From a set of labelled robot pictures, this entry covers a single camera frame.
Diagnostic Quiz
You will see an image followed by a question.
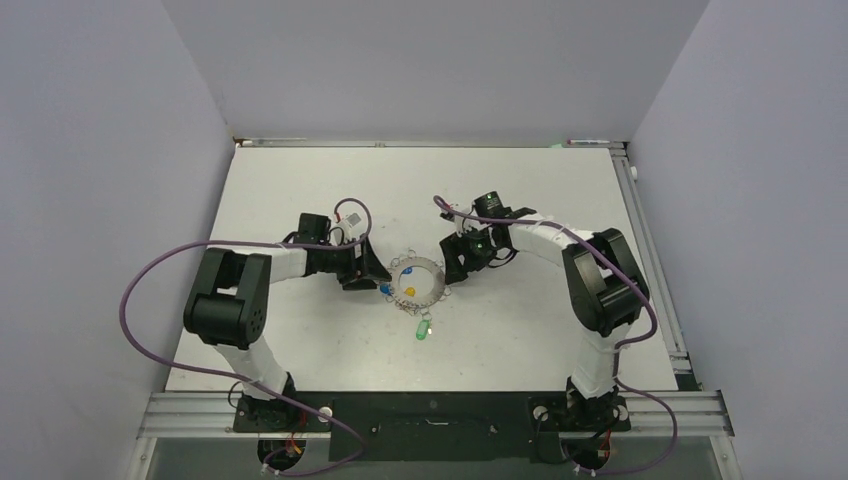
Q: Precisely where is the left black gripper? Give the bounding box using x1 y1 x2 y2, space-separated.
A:
316 234 390 290

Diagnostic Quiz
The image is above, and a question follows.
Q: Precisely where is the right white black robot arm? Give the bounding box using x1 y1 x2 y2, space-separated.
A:
434 191 650 433

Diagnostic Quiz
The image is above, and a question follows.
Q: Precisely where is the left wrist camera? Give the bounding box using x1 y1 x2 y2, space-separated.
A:
334 213 368 244

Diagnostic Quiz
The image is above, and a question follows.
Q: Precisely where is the red white marker pen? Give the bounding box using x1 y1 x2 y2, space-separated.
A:
566 139 612 147

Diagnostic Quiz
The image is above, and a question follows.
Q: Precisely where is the aluminium front rail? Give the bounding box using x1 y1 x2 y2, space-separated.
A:
137 391 734 439

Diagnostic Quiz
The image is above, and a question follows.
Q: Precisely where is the green key tag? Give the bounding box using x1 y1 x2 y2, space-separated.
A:
415 319 432 341

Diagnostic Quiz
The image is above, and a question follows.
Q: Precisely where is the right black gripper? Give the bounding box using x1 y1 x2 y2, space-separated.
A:
441 223 502 284

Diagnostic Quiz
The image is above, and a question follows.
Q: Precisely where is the aluminium back rail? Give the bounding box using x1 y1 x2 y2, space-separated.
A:
233 138 626 150

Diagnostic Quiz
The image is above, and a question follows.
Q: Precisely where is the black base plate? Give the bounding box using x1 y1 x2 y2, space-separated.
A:
232 391 631 466

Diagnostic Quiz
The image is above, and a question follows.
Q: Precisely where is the round metal keyring disc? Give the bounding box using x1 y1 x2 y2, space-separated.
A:
382 249 452 320

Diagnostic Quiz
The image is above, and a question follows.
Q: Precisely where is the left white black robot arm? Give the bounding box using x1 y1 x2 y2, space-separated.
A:
183 213 391 431

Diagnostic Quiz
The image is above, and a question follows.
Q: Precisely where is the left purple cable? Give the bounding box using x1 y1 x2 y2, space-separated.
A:
119 197 374 478

